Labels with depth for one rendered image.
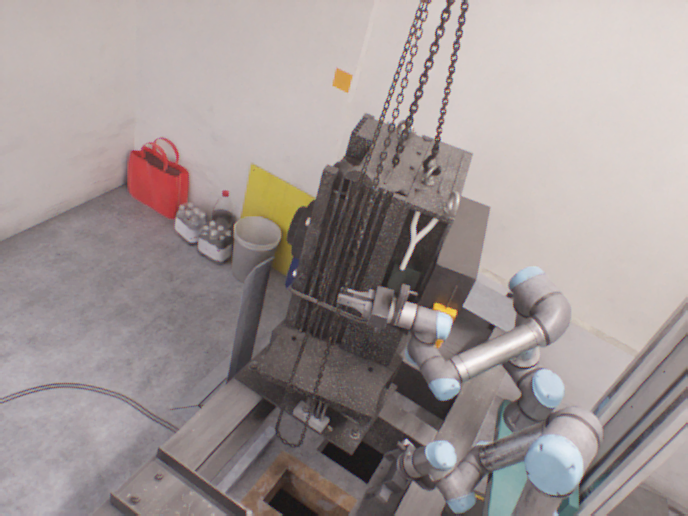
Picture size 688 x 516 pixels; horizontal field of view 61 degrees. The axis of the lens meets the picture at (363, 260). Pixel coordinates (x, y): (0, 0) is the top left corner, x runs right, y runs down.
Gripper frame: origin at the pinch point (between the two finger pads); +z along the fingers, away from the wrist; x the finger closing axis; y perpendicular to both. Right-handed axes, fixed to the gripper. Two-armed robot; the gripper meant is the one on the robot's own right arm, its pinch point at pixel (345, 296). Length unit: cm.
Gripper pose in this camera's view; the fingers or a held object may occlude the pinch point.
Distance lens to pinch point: 168.8
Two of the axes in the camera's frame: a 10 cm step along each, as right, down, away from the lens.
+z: -9.6, -2.9, 0.1
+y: -2.3, 7.7, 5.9
